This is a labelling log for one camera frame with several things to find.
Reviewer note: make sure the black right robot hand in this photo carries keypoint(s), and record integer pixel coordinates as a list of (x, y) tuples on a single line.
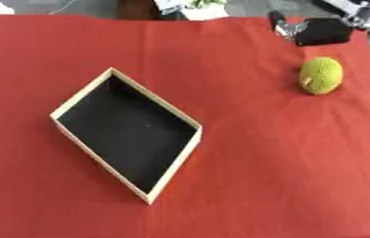
[(324, 31)]

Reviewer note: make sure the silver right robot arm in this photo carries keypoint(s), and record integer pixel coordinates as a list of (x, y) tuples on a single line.
[(368, 15)]

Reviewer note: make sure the tan box with black inside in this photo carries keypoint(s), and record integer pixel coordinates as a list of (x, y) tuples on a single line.
[(131, 130)]

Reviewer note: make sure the green bumpy toy fruit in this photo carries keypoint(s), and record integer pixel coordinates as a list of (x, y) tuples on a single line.
[(321, 75)]

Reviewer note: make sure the white object with green print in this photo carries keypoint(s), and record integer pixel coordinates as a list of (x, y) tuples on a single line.
[(199, 8)]

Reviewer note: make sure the dark brown chair back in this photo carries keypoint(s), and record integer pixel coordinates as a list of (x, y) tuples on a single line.
[(138, 9)]

